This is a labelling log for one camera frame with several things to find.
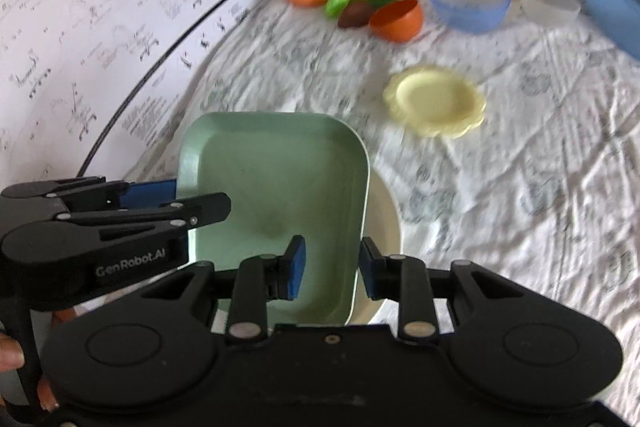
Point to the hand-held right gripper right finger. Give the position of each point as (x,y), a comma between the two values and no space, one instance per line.
(370,273)

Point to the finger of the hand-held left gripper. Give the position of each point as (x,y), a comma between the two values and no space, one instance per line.
(210,208)
(150,194)

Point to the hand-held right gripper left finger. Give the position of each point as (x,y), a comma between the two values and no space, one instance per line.
(295,268)

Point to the cream round plate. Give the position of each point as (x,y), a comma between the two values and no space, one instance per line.
(382,227)

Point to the green square plate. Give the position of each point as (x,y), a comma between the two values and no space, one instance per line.
(260,167)

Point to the yellow scalloped plate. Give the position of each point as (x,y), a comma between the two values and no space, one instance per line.
(435,99)

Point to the orange plastic bowl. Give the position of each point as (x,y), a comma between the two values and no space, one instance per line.
(400,24)

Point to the blue translucent bowl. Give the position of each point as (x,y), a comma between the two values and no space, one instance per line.
(467,14)

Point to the clear plastic bowl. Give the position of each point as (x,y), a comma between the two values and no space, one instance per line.
(550,7)

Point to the person's left hand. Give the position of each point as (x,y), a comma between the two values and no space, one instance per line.
(11,354)

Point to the white printed paper sheet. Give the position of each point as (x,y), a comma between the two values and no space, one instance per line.
(100,32)

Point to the white printed blanket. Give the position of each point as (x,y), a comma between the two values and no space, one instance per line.
(525,182)

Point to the light green toy fruit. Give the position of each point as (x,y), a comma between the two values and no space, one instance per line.
(336,6)

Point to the brown toy fruit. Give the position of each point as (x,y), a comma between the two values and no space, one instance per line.
(355,16)

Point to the green toy cucumber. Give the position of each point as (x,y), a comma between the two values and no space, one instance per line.
(382,2)

